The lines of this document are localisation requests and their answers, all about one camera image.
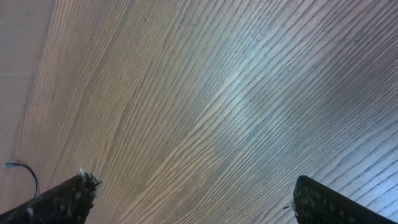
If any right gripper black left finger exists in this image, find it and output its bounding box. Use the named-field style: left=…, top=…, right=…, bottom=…
left=1, top=172, right=101, bottom=224

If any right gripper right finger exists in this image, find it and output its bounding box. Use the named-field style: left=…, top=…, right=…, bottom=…
left=293, top=175, right=397, bottom=224

